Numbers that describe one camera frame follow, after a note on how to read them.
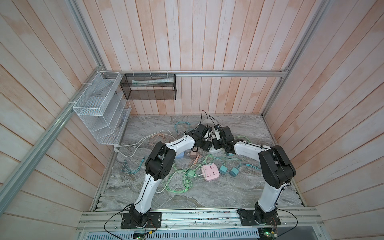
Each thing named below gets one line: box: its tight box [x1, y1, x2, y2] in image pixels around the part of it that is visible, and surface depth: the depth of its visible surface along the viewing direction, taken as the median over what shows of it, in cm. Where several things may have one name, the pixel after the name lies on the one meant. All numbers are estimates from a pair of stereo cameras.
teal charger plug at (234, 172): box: [229, 167, 239, 178], surface depth 90 cm
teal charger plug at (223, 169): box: [219, 165, 228, 175], surface depth 90 cm
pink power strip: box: [201, 163, 220, 181], surface depth 89 cm
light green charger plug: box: [187, 170, 197, 178], surface depth 88 cm
